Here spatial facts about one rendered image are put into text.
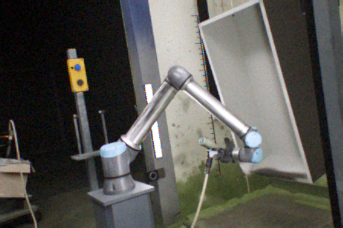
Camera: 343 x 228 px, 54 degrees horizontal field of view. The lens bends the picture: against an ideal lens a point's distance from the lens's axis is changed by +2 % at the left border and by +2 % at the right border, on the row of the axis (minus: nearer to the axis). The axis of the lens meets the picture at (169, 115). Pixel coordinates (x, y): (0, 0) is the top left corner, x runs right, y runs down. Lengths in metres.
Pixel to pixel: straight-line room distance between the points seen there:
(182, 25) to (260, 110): 1.03
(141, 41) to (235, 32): 0.77
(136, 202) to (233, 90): 1.22
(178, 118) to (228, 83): 0.59
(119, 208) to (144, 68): 1.33
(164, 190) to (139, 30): 1.36
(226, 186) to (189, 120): 0.75
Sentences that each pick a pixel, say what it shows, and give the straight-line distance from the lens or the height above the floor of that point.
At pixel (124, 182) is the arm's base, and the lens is 1.95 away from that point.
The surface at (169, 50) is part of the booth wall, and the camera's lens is 2.98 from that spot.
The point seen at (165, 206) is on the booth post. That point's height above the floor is 0.22.
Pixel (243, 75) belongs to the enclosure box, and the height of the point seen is 1.22.
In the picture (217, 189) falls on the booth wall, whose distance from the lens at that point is 3.24.
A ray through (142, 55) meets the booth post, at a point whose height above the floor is 1.52.
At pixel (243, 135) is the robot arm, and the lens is 1.91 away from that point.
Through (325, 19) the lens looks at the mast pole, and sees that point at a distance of 1.08.
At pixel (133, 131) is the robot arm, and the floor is 0.96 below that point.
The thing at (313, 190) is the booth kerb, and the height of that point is 0.12.
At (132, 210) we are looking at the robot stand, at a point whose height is 0.55.
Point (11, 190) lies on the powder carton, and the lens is 4.02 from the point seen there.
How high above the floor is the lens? 1.13
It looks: 3 degrees down
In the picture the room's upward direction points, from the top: 9 degrees counter-clockwise
